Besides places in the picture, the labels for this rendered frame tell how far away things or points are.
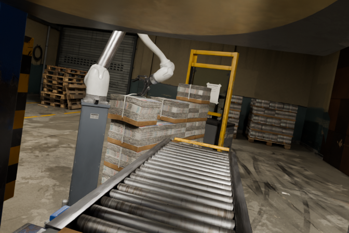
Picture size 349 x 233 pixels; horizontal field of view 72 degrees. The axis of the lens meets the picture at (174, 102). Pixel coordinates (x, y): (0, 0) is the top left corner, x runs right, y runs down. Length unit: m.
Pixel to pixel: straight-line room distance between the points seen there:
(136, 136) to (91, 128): 0.44
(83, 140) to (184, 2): 1.72
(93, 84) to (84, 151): 0.50
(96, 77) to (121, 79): 8.02
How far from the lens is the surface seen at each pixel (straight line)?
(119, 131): 2.29
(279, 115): 7.59
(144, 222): 0.80
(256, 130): 7.50
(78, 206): 0.85
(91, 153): 1.95
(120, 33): 2.16
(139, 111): 2.07
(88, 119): 1.88
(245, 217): 0.96
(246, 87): 9.11
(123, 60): 9.90
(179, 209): 0.90
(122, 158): 2.30
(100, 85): 1.87
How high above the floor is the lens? 1.20
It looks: 3 degrees down
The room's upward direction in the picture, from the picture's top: 9 degrees clockwise
